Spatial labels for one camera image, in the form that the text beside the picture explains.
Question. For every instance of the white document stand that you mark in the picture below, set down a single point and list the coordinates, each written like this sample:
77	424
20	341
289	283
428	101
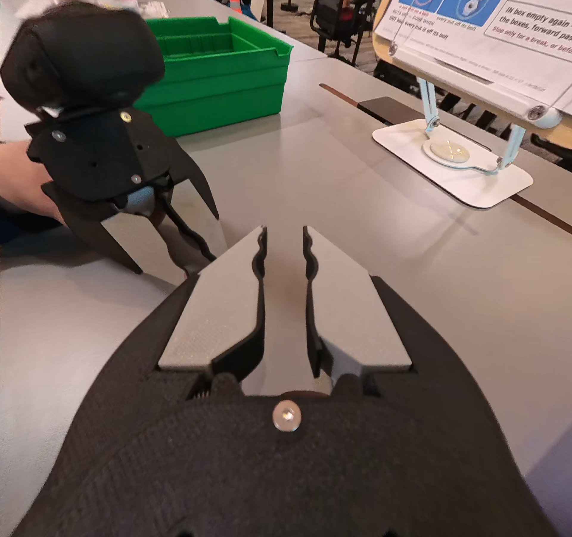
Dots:
491	180

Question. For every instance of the person's left hand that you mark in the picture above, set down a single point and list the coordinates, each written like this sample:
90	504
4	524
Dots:
22	180

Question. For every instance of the printed instruction sheet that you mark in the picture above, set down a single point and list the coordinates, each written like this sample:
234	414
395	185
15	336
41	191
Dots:
491	1

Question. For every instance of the person's left forearm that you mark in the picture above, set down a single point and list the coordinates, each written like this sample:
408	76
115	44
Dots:
27	229

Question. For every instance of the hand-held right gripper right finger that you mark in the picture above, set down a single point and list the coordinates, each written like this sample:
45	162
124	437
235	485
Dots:
357	322

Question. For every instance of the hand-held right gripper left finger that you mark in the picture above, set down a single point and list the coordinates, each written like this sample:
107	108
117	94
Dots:
214	318

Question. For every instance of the black office chair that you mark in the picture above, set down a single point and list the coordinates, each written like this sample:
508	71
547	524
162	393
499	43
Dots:
330	5

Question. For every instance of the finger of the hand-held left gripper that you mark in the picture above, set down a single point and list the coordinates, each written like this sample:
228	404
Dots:
134	242
208	229

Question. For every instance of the green plastic bin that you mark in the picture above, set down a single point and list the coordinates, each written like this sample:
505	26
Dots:
214	99

